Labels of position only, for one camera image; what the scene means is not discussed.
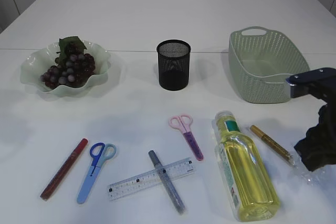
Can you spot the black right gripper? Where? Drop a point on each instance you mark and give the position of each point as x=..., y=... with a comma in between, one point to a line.
x=317, y=149

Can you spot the clear plastic sheet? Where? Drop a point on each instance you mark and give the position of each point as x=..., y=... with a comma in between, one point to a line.
x=312, y=178

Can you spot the yellow tea drink bottle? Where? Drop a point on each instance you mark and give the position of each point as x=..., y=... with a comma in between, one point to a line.
x=251, y=192

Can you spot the pink scissors purple sheath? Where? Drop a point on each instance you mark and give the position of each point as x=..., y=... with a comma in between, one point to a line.
x=183, y=123

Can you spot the purple artificial grape bunch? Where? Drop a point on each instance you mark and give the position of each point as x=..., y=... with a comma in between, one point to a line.
x=73, y=67

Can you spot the gold glitter marker pen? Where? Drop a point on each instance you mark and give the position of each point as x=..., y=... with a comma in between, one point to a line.
x=277, y=148

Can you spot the green plastic woven basket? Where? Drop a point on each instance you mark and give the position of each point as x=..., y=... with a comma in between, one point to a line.
x=260, y=65

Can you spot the silver glitter marker pen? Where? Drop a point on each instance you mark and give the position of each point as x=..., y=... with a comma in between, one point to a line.
x=167, y=183

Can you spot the clear plastic ruler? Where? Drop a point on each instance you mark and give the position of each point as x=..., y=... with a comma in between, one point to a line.
x=149, y=179

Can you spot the black mesh pen holder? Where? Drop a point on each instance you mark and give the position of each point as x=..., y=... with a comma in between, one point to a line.
x=173, y=64

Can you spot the red glitter marker pen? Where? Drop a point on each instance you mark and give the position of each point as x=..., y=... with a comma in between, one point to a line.
x=64, y=170

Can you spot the pale green wavy glass plate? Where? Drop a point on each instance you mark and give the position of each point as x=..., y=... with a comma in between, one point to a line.
x=38, y=63

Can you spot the blue scissors with sheath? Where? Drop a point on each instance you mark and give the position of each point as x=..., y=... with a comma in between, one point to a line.
x=100, y=153

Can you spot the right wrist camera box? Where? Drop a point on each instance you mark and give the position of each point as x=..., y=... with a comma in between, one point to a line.
x=319, y=83

